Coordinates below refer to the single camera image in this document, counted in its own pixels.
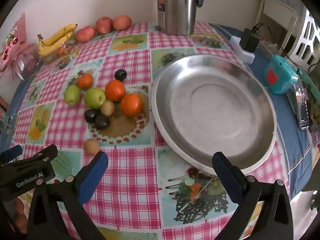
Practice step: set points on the dark purple plum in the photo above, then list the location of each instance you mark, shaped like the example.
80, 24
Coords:
120, 75
90, 115
102, 122

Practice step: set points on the teal box with red label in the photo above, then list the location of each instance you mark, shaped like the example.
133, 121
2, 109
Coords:
282, 78

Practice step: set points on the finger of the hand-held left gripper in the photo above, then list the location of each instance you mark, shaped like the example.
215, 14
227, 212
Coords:
45, 153
11, 152

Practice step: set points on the person's left hand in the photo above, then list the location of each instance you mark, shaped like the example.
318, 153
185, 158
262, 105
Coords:
21, 212

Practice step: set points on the yellow banana bunch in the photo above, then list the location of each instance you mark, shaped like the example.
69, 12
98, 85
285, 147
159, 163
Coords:
57, 38

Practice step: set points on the brown kiwi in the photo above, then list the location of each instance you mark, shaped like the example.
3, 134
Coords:
91, 146
108, 108

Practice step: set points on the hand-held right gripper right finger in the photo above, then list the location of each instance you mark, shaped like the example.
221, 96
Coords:
225, 172

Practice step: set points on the stainless steel thermos jug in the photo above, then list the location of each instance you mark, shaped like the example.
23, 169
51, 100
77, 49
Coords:
175, 10

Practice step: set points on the red apple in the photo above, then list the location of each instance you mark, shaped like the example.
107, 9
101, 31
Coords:
85, 34
122, 22
104, 25

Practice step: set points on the blue cloth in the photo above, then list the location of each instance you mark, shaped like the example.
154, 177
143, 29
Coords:
287, 135

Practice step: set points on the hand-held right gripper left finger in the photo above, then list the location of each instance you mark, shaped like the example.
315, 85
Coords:
95, 171

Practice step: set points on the round stainless steel plate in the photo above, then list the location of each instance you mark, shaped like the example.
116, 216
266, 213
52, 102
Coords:
212, 110

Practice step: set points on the pink plaid tablecloth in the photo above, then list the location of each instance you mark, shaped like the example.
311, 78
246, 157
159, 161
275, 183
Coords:
130, 170

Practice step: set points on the white wooden frame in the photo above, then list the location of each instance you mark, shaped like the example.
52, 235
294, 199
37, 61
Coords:
277, 7

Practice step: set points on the clear ribbed plastic container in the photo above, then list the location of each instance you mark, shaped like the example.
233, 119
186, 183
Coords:
27, 66

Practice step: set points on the small orange citrus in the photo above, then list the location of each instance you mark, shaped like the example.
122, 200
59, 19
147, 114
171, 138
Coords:
60, 52

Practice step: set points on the green apple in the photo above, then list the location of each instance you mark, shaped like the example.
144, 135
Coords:
94, 98
72, 95

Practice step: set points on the white power strip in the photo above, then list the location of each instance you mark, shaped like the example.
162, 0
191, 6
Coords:
236, 43

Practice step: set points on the glass bowl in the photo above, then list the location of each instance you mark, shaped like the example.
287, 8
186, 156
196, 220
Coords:
53, 58

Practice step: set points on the light green board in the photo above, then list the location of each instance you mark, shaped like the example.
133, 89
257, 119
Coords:
308, 81

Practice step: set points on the pink flower bouquet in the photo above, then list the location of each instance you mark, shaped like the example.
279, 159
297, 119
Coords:
15, 45

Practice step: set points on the orange mandarin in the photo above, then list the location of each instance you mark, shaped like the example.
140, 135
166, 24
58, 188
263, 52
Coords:
85, 81
131, 104
115, 90

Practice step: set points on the white plastic chair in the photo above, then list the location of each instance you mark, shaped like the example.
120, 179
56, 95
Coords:
308, 40

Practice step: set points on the black charger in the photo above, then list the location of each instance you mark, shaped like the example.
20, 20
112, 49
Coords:
248, 41

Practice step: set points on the clear plastic package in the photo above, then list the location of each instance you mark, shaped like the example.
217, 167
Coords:
302, 110

